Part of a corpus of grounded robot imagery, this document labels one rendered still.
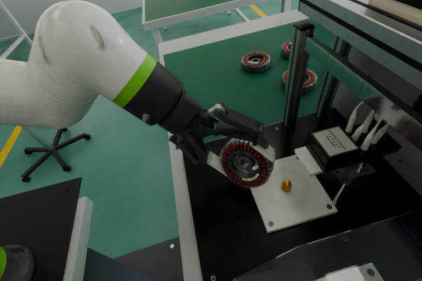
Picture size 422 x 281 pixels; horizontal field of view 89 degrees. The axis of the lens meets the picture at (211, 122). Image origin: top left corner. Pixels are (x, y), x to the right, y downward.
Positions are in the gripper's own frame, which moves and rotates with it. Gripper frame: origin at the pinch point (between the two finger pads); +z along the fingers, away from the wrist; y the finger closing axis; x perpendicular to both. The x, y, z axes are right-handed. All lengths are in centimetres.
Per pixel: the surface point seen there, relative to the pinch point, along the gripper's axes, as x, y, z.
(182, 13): -120, 46, -17
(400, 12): -6.1, -31.4, -8.8
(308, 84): -35.1, -10.2, 17.8
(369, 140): -1.0, -21.2, 7.5
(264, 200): 5.2, 1.3, 8.8
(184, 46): -74, 35, -10
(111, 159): -49, 137, 6
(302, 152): -1.1, -10.3, 5.3
